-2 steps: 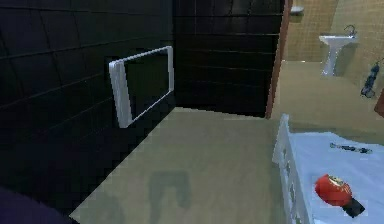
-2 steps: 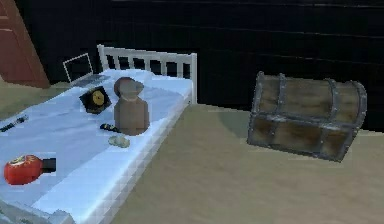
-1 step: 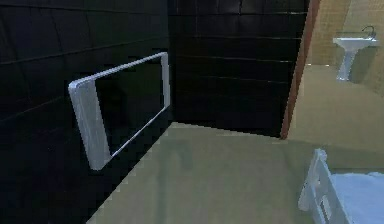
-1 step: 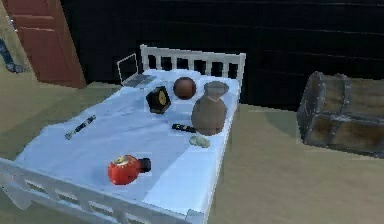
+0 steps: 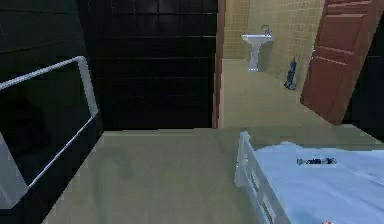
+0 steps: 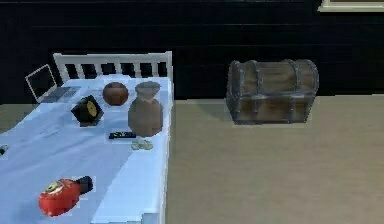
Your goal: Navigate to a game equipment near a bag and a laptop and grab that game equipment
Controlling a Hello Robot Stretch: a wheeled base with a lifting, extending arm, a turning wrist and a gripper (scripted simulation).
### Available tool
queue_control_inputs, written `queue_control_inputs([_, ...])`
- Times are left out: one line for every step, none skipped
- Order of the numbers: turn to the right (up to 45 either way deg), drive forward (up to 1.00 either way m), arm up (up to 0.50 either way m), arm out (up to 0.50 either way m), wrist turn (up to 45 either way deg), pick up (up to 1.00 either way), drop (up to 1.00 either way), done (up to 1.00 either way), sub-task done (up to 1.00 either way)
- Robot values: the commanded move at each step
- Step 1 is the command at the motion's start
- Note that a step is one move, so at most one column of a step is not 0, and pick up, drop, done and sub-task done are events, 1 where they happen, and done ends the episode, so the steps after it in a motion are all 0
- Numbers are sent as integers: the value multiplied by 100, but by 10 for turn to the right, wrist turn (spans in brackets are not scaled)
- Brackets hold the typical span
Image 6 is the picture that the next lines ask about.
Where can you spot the brown sack bag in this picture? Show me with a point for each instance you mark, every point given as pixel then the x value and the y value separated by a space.
pixel 145 115

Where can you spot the white open laptop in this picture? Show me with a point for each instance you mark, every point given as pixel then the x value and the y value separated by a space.
pixel 43 83

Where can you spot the pale green coin pile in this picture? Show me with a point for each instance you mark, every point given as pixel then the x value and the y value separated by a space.
pixel 142 144

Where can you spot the black remote control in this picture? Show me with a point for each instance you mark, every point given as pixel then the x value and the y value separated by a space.
pixel 122 135

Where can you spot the brown basketball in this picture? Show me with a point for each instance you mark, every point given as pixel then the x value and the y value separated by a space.
pixel 115 94

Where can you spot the brown wooden treasure chest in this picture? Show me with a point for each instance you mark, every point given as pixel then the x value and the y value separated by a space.
pixel 271 91

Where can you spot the black box with yellow disc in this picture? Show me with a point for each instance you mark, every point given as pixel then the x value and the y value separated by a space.
pixel 87 111

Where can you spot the white bed with blue sheet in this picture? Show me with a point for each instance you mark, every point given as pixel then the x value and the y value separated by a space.
pixel 60 143

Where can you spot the red boxing glove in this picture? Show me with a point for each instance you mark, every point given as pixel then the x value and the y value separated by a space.
pixel 60 197

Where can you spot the white framed window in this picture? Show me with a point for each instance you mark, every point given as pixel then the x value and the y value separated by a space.
pixel 351 5

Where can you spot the small black grey object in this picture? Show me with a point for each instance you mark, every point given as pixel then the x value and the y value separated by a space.
pixel 2 149

